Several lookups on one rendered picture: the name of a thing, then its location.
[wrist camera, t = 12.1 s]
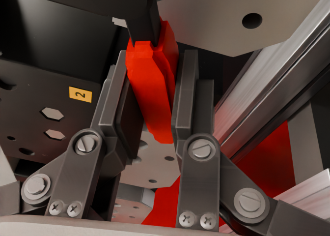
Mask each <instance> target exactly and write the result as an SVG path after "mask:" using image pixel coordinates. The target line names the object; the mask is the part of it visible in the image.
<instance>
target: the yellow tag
mask: <svg viewBox="0 0 330 236"><path fill-rule="evenodd" d="M69 93H70V98H74V99H78V100H82V101H86V102H90V103H91V97H92V92H90V91H86V90H82V89H78V88H73V87H69Z"/></svg>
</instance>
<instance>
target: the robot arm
mask: <svg viewBox="0 0 330 236"><path fill-rule="evenodd" d="M125 63H126V50H121V51H120V53H119V57H118V60H117V63H116V67H115V70H114V74H113V77H112V79H106V80H105V81H104V84H103V87H102V90H101V94H100V97H99V100H98V103H97V106H96V110H95V113H94V116H93V119H92V122H91V126H90V128H86V129H83V130H80V131H79V132H77V133H76V134H75V135H74V136H73V137H72V138H71V140H70V142H69V145H68V148H67V150H66V152H64V153H63V154H61V155H60V156H58V157H57V158H55V159H54V160H52V161H51V162H49V163H48V164H46V165H45V166H43V167H42V168H41V169H39V170H38V171H36V172H35V173H33V174H32V175H30V176H29V177H28V178H27V179H26V180H25V181H20V180H19V181H16V182H13V183H9V184H6V185H3V186H0V236H330V222H329V221H327V220H325V219H323V218H320V217H318V216H316V215H314V214H311V213H309V212H307V211H305V210H302V209H300V208H298V207H296V206H293V205H291V204H289V203H286V202H284V201H282V200H280V199H279V200H275V199H273V198H271V197H269V196H267V195H266V194H265V193H264V191H263V190H262V189H261V188H260V187H259V186H257V185H256V184H255V183H254V182H253V181H252V180H251V179H250V178H249V177H248V176H247V175H246V174H245V173H244V172H243V171H241V170H240V169H239V168H238V167H237V166H236V165H235V164H234V163H233V162H232V161H231V160H230V159H229V158H228V157H227V156H225V155H224V154H223V153H222V152H221V150H220V144H219V142H218V141H217V139H216V138H215V137H214V136H213V108H214V80H207V79H199V70H198V50H185V52H184V53H180V57H179V64H178V72H177V79H176V87H175V94H174V101H173V109H172V117H171V132H172V137H173V142H174V147H175V152H176V157H177V161H178V166H179V171H180V173H181V176H180V186H179V196H178V206H177V215H176V225H175V228H171V227H161V226H151V225H141V224H131V223H120V222H111V218H112V214H113V209H114V204H115V200H116V195H117V191H118V186H119V182H120V177H121V172H122V171H123V170H124V169H125V167H126V165H132V162H133V159H136V158H137V155H138V148H139V143H140V138H141V133H142V128H143V123H144V118H143V115H142V113H141V110H140V107H139V105H138V102H137V99H136V97H135V94H134V91H133V89H132V86H131V84H130V81H129V78H128V76H127V73H128V70H127V67H126V65H125ZM219 216H220V218H221V219H222V220H223V221H224V222H225V223H226V224H227V225H228V226H229V227H230V229H231V230H232V231H234V232H235V233H236V234H237V235H235V234H227V233H219Z"/></svg>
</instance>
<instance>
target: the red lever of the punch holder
mask: <svg viewBox="0 0 330 236"><path fill-rule="evenodd" d="M92 1H93V3H94V4H95V5H96V6H97V7H98V8H99V9H100V10H101V11H103V12H104V13H106V14H107V15H109V16H111V17H114V18H117V19H121V20H125V22H126V25H127V29H128V32H129V35H130V39H129V43H128V46H127V50H126V63H125V65H126V67H127V70H128V73H127V76H128V78H129V81H130V84H131V86H132V89H133V91H134V94H135V97H136V99H137V102H138V105H139V107H140V110H141V113H142V115H143V118H144V120H145V123H146V126H147V128H148V131H149V132H150V133H151V134H153V136H154V139H155V140H156V141H158V142H159V143H161V144H173V137H172V132H171V117H172V109H173V101H174V94H175V87H176V79H177V72H178V64H179V51H178V45H177V43H176V41H175V37H174V32H173V30H172V28H171V27H170V25H169V23H168V21H163V20H162V18H161V16H159V10H158V5H157V0H92Z"/></svg>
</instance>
